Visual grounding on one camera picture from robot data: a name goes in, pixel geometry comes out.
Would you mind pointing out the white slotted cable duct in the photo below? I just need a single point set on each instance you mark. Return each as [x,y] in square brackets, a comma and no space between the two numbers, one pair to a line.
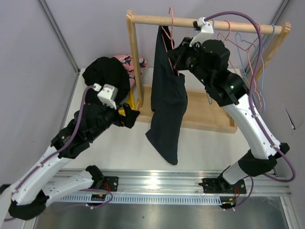
[142,199]

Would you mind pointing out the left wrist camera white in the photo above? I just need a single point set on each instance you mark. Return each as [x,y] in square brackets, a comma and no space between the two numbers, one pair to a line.
[106,94]

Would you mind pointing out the black shorts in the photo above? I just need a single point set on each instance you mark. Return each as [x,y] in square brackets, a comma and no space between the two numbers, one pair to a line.
[105,70]

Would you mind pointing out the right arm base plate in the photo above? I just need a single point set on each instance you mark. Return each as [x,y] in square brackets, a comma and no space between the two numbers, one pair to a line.
[219,186]

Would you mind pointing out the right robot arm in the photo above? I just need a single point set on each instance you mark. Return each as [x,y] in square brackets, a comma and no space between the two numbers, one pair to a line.
[208,62]

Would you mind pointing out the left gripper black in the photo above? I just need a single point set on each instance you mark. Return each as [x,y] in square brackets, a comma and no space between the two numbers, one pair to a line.
[128,120]

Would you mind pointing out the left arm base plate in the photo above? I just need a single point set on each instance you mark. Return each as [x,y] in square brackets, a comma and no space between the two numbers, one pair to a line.
[110,183]

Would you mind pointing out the wooden clothes rack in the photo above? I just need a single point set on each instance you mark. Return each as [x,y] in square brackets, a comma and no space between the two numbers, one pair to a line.
[199,114]

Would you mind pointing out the aluminium corner profile left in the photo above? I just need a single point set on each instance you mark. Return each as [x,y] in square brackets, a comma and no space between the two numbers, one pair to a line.
[56,30]

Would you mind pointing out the aluminium corner profile right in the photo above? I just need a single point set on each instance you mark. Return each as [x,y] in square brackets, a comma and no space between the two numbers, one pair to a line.
[280,12]

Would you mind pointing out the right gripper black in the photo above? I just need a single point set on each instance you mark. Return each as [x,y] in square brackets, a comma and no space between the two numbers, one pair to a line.
[183,49]

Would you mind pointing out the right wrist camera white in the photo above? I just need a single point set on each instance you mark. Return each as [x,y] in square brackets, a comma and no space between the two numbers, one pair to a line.
[205,31]

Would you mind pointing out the pink patterned shorts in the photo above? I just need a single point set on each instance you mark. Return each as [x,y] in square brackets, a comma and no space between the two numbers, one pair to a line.
[127,62]

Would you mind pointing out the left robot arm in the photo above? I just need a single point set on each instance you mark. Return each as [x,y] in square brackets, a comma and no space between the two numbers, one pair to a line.
[33,193]

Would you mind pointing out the dark teal shorts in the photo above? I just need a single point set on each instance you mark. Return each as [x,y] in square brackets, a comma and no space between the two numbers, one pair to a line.
[168,100]

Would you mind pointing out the yellow plastic bin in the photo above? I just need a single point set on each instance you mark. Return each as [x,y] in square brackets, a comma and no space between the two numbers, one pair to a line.
[129,101]

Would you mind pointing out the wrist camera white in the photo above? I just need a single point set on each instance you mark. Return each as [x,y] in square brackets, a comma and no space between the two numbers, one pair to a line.
[205,31]
[106,94]

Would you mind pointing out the aluminium corner profile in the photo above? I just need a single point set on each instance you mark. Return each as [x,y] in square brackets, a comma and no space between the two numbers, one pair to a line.
[56,30]
[280,12]

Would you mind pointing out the aluminium mounting rail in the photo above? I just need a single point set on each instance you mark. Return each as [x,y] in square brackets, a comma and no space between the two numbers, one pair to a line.
[177,182]

